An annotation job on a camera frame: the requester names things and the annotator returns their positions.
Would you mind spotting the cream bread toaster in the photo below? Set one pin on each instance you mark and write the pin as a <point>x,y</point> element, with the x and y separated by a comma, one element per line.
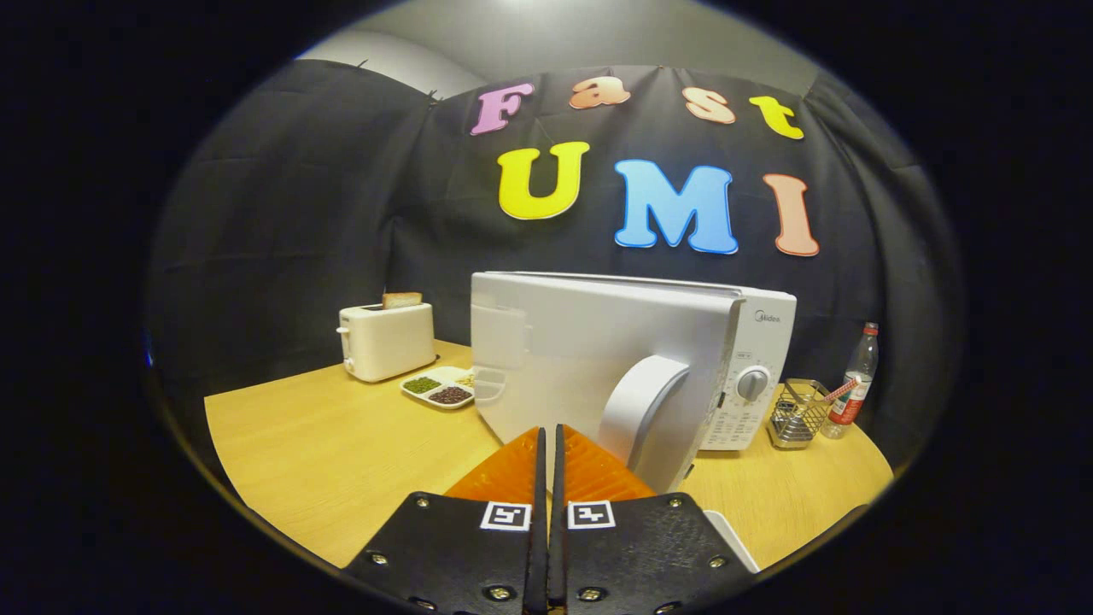
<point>388,342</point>

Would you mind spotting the clear plastic water bottle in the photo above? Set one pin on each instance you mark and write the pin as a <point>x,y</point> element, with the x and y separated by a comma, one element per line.
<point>861,359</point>

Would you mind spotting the small white ribbed tray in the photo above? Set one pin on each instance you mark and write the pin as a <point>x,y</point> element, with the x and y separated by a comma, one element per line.
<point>734,542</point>

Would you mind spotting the toasted bread slice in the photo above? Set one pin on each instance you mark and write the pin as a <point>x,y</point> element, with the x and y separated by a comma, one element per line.
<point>401,300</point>

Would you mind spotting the red white striped straw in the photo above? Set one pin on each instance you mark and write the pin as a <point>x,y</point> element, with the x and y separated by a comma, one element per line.
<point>841,389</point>

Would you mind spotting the white divided bean dish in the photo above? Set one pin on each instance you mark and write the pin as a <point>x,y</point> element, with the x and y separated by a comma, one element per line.
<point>440,389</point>

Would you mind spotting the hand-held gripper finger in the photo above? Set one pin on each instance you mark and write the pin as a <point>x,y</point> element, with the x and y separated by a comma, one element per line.
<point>557,530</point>
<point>540,530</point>

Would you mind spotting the white toaster oven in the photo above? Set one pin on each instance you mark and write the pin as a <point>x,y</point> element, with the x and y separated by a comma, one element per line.
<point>581,359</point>

